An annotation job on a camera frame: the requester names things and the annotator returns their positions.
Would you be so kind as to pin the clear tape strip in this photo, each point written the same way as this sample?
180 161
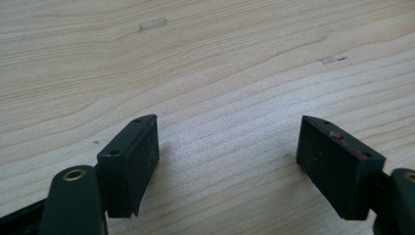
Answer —
152 24

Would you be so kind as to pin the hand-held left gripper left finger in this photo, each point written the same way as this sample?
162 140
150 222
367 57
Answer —
129 169

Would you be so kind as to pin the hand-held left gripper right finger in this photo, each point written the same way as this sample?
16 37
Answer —
339 169

